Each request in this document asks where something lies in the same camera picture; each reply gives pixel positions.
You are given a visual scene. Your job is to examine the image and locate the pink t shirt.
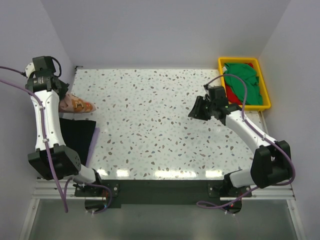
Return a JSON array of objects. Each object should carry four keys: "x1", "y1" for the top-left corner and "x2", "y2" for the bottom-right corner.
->
[{"x1": 58, "y1": 93, "x2": 96, "y2": 114}]

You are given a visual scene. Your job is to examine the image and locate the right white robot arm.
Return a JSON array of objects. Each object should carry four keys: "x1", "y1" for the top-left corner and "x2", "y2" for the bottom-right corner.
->
[{"x1": 188, "y1": 84, "x2": 295, "y2": 194}]

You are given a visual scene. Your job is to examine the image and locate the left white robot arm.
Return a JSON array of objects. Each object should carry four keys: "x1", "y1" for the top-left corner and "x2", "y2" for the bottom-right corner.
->
[{"x1": 25, "y1": 56, "x2": 102, "y2": 185}]

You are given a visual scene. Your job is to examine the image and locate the red t shirt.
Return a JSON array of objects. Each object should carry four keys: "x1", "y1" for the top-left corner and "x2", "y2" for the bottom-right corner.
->
[{"x1": 224, "y1": 63, "x2": 259, "y2": 105}]

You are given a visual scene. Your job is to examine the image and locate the green t shirt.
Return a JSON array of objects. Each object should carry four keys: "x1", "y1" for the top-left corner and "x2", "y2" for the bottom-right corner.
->
[{"x1": 223, "y1": 62, "x2": 264, "y2": 106}]

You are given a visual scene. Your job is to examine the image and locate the yellow plastic bin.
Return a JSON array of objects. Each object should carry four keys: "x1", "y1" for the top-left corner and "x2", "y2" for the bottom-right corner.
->
[{"x1": 218, "y1": 57, "x2": 271, "y2": 112}]

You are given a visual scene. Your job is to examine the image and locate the black folded t shirt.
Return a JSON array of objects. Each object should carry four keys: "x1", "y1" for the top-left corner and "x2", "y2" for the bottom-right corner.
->
[{"x1": 59, "y1": 118, "x2": 97, "y2": 166}]

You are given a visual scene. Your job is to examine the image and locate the purple folded t shirt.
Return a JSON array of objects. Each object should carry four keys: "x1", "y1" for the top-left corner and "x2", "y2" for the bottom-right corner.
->
[{"x1": 85, "y1": 127, "x2": 100, "y2": 167}]

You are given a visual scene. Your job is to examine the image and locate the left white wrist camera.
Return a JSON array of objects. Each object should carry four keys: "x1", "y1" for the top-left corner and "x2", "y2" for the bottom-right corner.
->
[{"x1": 24, "y1": 62, "x2": 35, "y2": 78}]

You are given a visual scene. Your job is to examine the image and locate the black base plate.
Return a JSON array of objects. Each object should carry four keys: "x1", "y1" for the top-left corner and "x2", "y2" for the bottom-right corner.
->
[{"x1": 74, "y1": 179, "x2": 253, "y2": 210}]

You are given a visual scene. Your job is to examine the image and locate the aluminium rail frame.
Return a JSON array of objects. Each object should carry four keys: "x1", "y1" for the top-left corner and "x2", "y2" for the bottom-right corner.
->
[{"x1": 18, "y1": 177, "x2": 77, "y2": 240}]

